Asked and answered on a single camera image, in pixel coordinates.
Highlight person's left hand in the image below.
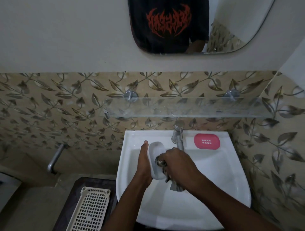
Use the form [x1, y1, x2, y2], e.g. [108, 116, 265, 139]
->
[136, 140, 153, 189]

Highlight person's right hand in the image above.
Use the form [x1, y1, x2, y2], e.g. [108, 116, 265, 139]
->
[156, 147, 203, 192]

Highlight steel wool scrubber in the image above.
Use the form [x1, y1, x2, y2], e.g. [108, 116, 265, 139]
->
[155, 156, 185, 192]

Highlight white plastic soap dish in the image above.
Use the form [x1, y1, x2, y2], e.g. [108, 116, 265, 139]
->
[146, 142, 167, 180]

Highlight person's right forearm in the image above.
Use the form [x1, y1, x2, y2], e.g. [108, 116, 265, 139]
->
[187, 172, 283, 231]

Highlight person's left forearm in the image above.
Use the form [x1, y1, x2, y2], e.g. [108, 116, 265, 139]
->
[101, 180, 153, 231]

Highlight chrome water tap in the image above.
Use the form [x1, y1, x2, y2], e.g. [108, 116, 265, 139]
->
[171, 119, 186, 152]

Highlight pink soap dish tray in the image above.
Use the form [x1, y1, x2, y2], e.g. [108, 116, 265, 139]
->
[193, 133, 221, 150]

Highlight white ceramic wash basin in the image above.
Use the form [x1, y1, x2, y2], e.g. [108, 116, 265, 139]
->
[116, 130, 252, 231]

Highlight dark wooden stool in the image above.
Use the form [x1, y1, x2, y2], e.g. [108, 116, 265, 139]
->
[52, 177, 119, 231]

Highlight white perforated plastic basket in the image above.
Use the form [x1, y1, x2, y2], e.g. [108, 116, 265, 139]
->
[65, 186, 111, 231]

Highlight round metal shelf bracket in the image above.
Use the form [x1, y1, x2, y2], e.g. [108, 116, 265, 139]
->
[123, 90, 139, 103]
[224, 89, 240, 102]

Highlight glass wall shelf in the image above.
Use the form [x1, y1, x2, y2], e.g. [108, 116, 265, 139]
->
[103, 96, 275, 119]

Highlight bent metal wall pipe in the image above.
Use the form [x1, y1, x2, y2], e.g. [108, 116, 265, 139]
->
[47, 143, 69, 174]

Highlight rounded wall mirror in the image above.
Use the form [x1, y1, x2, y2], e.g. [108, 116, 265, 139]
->
[127, 0, 277, 55]

